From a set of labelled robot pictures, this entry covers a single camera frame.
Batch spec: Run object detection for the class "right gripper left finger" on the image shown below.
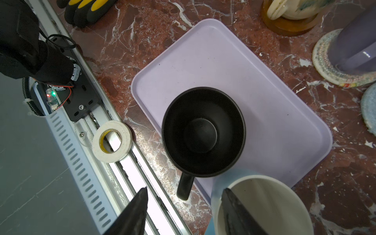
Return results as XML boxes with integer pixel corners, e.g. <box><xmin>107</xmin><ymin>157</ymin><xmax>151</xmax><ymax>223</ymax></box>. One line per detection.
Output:
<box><xmin>104</xmin><ymin>187</ymin><xmax>148</xmax><ymax>235</ymax></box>

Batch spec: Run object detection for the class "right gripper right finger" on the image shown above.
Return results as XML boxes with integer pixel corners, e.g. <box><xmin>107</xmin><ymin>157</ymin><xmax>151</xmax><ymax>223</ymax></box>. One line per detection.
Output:
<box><xmin>221</xmin><ymin>188</ymin><xmax>267</xmax><ymax>235</ymax></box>

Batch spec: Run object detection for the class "white mug blue handle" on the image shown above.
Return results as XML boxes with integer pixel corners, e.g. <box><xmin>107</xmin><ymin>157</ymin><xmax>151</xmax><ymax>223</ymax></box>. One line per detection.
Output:
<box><xmin>205</xmin><ymin>169</ymin><xmax>314</xmax><ymax>235</ymax></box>

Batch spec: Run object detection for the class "black mug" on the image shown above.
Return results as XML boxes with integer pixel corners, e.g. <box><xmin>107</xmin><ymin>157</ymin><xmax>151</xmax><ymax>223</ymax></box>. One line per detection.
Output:
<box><xmin>161</xmin><ymin>87</ymin><xmax>246</xmax><ymax>201</ymax></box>

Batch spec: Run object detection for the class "grey round coaster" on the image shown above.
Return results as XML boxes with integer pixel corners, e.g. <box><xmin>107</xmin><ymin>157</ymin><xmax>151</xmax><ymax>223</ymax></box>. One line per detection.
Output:
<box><xmin>360</xmin><ymin>83</ymin><xmax>376</xmax><ymax>136</ymax></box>

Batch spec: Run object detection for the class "beige spiral woven coaster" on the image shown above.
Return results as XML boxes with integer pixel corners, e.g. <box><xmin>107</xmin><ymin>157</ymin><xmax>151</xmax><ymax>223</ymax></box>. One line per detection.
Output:
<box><xmin>312</xmin><ymin>29</ymin><xmax>376</xmax><ymax>88</ymax></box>

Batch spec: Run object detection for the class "brown wooden coaster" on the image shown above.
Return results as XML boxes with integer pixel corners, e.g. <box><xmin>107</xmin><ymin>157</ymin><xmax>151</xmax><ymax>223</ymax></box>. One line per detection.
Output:
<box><xmin>261</xmin><ymin>1</ymin><xmax>323</xmax><ymax>37</ymax></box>

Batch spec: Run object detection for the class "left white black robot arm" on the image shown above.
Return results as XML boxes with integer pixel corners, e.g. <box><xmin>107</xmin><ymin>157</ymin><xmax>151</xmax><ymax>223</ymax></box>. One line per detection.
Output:
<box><xmin>1</xmin><ymin>1</ymin><xmax>80</xmax><ymax>88</ymax></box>

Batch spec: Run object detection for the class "white tape roll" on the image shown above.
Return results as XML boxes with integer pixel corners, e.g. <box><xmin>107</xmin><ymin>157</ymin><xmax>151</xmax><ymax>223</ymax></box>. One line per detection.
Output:
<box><xmin>92</xmin><ymin>120</ymin><xmax>133</xmax><ymax>163</ymax></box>

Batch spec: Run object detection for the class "lavender plastic tray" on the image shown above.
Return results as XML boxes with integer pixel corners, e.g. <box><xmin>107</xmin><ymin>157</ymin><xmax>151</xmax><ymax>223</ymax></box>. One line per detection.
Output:
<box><xmin>131</xmin><ymin>19</ymin><xmax>333</xmax><ymax>187</ymax></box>

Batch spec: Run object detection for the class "yellow work glove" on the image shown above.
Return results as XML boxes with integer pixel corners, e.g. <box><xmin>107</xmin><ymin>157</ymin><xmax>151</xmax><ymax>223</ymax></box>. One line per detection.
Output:
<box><xmin>56</xmin><ymin>0</ymin><xmax>117</xmax><ymax>28</ymax></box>

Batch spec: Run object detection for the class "aluminium front rail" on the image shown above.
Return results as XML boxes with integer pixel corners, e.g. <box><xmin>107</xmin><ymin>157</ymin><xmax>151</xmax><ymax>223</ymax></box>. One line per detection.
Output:
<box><xmin>26</xmin><ymin>0</ymin><xmax>193</xmax><ymax>235</ymax></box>

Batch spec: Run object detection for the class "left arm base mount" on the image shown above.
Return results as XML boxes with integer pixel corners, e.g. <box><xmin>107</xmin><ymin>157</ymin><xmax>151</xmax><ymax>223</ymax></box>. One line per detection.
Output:
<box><xmin>38</xmin><ymin>63</ymin><xmax>102</xmax><ymax>122</ymax></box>

